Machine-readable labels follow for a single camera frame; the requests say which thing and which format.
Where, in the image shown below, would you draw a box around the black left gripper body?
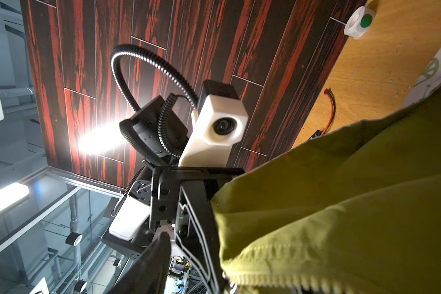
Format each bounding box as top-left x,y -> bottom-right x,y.
149,166 -> 245,232

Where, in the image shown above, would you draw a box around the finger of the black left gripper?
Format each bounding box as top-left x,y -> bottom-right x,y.
175,181 -> 227,294

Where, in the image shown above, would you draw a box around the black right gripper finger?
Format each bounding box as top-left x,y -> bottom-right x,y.
108,232 -> 172,294

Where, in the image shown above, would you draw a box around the green Snoopy zip jacket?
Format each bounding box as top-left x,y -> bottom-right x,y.
210,31 -> 441,294

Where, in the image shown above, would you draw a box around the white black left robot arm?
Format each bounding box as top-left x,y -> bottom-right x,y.
103,89 -> 248,294

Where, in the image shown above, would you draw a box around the black ceiling spotlight lower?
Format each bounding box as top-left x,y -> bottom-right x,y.
65,232 -> 83,247

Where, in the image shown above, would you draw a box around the bright LED light bar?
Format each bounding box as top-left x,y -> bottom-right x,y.
0,183 -> 29,213

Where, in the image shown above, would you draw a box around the small white green-dot cap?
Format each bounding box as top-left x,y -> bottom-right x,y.
344,6 -> 376,39

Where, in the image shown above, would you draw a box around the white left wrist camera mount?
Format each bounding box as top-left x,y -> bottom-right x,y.
178,80 -> 249,168

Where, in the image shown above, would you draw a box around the black circuit board with wires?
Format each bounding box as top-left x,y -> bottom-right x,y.
308,88 -> 337,140

